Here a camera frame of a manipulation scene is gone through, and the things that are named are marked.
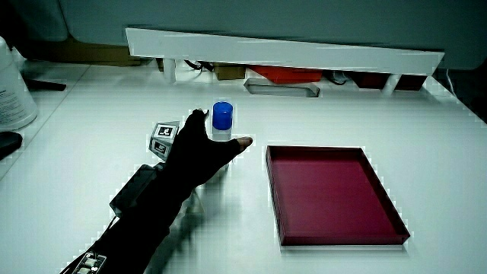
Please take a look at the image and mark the person's left hand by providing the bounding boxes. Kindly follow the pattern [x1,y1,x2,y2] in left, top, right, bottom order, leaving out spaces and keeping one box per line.
[148,108,254,189]

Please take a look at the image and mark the blue-capped glue bottle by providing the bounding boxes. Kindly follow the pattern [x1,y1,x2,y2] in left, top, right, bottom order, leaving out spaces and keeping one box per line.
[211,100,234,142]

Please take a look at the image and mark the black forearm sensor box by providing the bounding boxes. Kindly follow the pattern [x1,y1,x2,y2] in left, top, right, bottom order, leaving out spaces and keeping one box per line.
[109,163,165,218]

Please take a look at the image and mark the person's left forearm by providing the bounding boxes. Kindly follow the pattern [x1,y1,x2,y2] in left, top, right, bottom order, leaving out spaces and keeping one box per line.
[89,162,196,274]

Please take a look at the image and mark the white desk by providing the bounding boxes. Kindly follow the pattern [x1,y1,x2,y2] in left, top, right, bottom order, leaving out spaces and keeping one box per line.
[0,60,487,274]

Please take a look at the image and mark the brown cardboard box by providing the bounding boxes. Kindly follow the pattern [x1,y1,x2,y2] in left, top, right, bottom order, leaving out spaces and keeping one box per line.
[212,63,247,81]

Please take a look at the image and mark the grey looped strip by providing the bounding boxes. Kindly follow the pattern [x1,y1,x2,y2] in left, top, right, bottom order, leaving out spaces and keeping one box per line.
[243,77,321,98]

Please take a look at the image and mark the orange box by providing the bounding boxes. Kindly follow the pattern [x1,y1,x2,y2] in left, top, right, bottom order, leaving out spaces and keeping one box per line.
[249,65,323,84]

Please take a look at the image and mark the white monitor riser shelf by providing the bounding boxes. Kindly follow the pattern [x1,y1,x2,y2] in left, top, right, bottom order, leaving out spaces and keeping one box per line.
[125,27,445,96]

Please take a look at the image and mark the dark red tray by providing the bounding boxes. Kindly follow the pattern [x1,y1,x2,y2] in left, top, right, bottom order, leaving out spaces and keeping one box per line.
[265,145,411,247]

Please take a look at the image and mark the large cardboard sheet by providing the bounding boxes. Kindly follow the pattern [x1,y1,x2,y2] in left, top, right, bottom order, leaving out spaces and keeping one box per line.
[22,36,153,68]

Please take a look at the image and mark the black flat object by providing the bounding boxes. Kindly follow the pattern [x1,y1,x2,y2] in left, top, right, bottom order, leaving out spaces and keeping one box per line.
[0,131,24,161]

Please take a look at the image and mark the white plastic container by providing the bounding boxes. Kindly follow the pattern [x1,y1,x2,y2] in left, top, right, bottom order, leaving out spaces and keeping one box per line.
[0,36,39,131]

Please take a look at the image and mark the dark red box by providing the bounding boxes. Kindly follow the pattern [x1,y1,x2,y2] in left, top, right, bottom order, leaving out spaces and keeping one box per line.
[346,70,428,92]

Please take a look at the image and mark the black cable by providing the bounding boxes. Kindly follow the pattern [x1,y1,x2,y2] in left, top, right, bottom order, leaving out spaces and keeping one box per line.
[183,59,215,72]

